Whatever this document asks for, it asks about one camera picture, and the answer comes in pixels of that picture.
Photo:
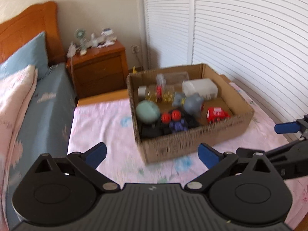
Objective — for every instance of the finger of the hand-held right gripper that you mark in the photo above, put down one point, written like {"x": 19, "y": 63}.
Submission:
{"x": 284, "y": 150}
{"x": 286, "y": 127}

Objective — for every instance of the white clutter on nightstand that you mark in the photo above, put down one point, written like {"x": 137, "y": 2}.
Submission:
{"x": 101, "y": 41}

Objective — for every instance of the brown cardboard box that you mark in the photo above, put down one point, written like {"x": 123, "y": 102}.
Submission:
{"x": 192, "y": 139}

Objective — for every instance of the light blue pillow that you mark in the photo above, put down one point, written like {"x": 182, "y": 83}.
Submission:
{"x": 26, "y": 55}

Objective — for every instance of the pale green ball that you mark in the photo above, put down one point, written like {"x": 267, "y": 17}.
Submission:
{"x": 147, "y": 110}

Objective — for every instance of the wooden nightstand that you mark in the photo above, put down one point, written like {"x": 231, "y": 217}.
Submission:
{"x": 98, "y": 74}

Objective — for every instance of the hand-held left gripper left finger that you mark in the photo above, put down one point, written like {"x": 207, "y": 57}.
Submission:
{"x": 96, "y": 155}

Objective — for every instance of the pink floral bedsheet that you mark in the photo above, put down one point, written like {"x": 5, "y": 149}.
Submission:
{"x": 101, "y": 125}

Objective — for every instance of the small green desk fan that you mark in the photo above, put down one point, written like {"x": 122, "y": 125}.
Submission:
{"x": 80, "y": 35}

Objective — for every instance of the white and blue box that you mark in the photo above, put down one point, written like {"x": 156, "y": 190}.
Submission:
{"x": 107, "y": 31}

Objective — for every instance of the white plastic box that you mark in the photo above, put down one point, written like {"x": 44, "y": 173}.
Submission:
{"x": 199, "y": 87}

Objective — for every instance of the white wall outlet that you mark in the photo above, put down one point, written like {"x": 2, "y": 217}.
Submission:
{"x": 136, "y": 48}

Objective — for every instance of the wooden bed headboard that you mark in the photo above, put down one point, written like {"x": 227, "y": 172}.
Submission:
{"x": 24, "y": 21}

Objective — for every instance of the wooden bed rail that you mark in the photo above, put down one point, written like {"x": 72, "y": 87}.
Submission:
{"x": 103, "y": 98}

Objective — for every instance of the glass bottle with gold contents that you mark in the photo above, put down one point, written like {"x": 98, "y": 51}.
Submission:
{"x": 154, "y": 93}

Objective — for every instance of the red toy car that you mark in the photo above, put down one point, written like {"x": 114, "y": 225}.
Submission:
{"x": 215, "y": 114}

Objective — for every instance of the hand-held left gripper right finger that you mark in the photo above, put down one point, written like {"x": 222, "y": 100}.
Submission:
{"x": 209, "y": 155}

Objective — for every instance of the pink folded quilt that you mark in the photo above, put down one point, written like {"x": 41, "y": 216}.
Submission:
{"x": 14, "y": 105}

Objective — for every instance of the blue-grey bed cover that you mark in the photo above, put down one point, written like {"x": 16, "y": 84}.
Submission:
{"x": 48, "y": 115}

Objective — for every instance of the black rectangular device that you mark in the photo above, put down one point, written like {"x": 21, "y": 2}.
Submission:
{"x": 151, "y": 131}

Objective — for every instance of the white louvred closet door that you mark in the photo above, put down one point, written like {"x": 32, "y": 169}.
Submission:
{"x": 168, "y": 16}
{"x": 252, "y": 41}

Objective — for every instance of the grey toy elephant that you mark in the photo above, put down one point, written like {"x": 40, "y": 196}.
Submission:
{"x": 192, "y": 104}

